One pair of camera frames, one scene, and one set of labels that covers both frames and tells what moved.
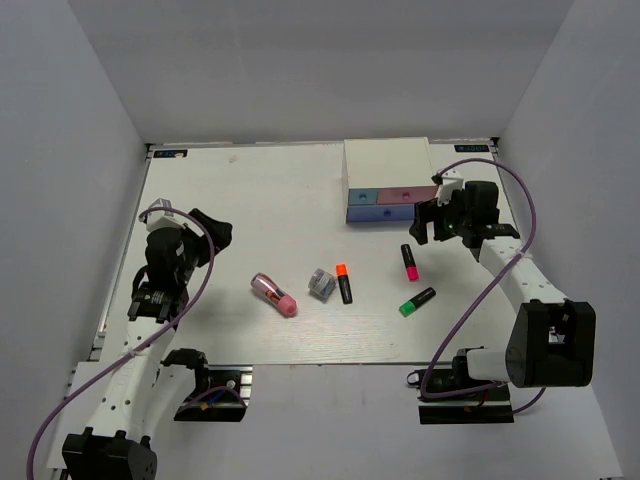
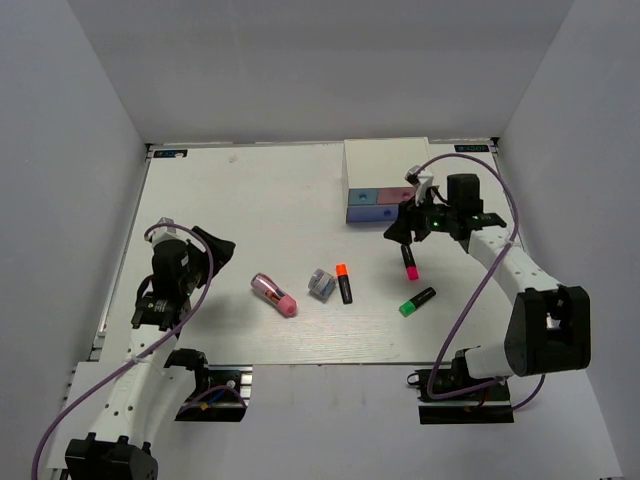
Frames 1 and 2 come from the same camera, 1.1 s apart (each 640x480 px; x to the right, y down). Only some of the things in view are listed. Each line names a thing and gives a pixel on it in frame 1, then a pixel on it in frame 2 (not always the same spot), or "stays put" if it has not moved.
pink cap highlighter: (409, 262) stays put
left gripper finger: (219, 231) → (221, 250)
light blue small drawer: (363, 196) stays put
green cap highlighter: (407, 308) stays put
